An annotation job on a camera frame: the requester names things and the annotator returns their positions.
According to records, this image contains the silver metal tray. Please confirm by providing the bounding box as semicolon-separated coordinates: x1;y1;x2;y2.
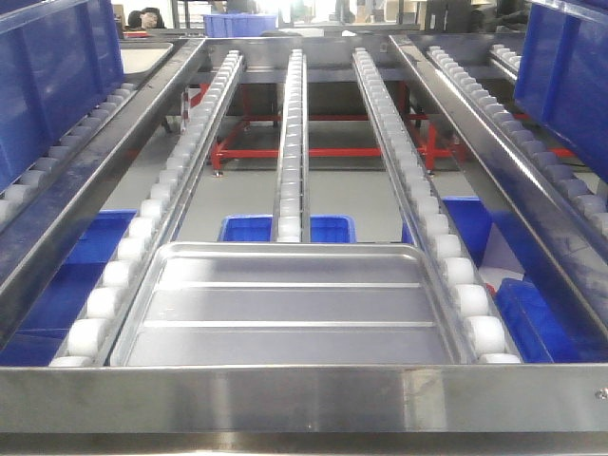
110;242;473;367

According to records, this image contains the steel shelf front bar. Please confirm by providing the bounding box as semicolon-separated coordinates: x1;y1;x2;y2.
1;364;607;433

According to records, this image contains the silver tray far left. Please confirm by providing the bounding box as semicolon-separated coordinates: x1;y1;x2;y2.
120;42;174;77

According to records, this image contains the middle white roller track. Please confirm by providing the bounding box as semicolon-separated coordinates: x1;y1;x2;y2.
271;48;311;243

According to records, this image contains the white roller track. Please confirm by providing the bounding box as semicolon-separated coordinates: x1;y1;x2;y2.
271;48;311;243
352;47;522;364
49;50;244;368

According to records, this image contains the blue bin below middle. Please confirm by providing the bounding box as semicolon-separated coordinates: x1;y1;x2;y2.
218;215;356;243

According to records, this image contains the blue bin below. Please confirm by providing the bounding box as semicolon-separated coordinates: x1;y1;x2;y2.
1;209;136;367
218;215;356;243
443;197;607;363

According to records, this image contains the right white roller track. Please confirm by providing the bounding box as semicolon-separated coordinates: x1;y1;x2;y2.
352;47;522;364

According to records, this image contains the far right roller track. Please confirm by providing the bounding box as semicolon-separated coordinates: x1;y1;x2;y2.
427;46;607;237

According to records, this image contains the blue crate in background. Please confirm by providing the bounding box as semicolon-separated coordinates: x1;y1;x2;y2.
203;13;277;38

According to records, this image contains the left white roller track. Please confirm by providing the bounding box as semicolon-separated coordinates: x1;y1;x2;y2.
49;50;244;368

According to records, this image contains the blue bin below right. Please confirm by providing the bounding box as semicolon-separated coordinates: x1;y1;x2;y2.
443;197;607;363

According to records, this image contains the person in background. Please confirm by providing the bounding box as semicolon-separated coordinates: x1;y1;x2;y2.
127;7;165;30

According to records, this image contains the blue bin below left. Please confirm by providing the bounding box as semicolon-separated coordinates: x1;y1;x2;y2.
1;209;136;367

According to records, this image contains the large blue bin right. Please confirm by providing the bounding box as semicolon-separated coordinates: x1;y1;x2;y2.
514;1;607;181

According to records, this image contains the large blue bin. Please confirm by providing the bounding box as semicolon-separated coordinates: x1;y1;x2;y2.
1;1;124;187
514;1;607;181

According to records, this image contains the far left roller track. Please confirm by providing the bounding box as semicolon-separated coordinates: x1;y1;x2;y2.
1;83;136;229

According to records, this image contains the large blue bin left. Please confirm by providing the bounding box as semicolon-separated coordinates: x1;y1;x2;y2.
1;1;124;187

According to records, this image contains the red metal floor frame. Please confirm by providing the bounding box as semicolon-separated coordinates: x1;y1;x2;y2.
210;81;576;173

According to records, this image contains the right steel divider rail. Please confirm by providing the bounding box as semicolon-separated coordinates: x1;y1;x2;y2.
389;35;607;335

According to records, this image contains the steel divider rail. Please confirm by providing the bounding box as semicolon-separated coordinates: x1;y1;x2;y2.
389;35;607;335
1;38;204;342

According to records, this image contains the left steel divider rail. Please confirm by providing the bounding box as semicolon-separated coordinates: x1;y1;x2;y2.
1;38;204;342

